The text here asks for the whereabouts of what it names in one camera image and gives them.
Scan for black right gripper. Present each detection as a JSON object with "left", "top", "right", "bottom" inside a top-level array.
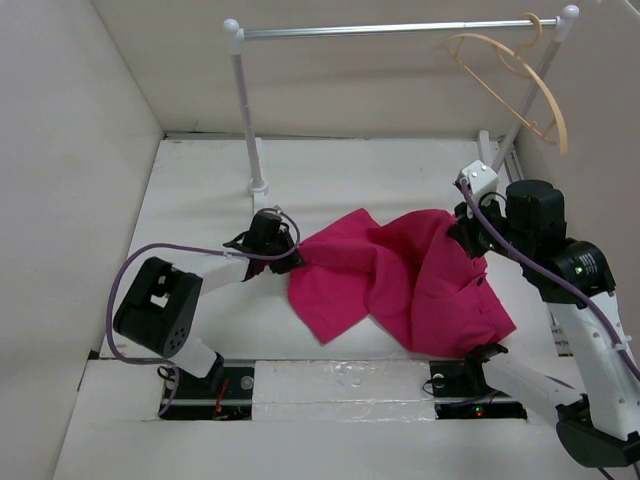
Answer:
[{"left": 447, "top": 189, "right": 533, "bottom": 264}]

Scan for pink trousers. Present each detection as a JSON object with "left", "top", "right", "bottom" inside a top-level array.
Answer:
[{"left": 287, "top": 209, "right": 516, "bottom": 358}]

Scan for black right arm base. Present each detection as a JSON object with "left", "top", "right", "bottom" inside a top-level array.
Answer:
[{"left": 421, "top": 343, "right": 528, "bottom": 420}]

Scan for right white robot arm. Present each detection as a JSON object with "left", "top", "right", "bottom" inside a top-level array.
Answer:
[{"left": 448, "top": 178, "right": 639, "bottom": 472}]

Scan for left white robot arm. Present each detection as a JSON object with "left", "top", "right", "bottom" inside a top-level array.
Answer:
[{"left": 107, "top": 207, "right": 305, "bottom": 397}]

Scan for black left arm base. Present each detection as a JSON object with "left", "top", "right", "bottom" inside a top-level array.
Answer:
[{"left": 159, "top": 362, "right": 255, "bottom": 421}]

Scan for beige wooden hanger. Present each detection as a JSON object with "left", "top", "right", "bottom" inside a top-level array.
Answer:
[{"left": 439, "top": 5, "right": 579, "bottom": 157}]

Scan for white clothes rack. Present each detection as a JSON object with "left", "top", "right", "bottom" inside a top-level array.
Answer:
[{"left": 221, "top": 4, "right": 572, "bottom": 202}]

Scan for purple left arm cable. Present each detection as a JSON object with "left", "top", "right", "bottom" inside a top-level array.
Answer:
[{"left": 106, "top": 204, "right": 302, "bottom": 419}]

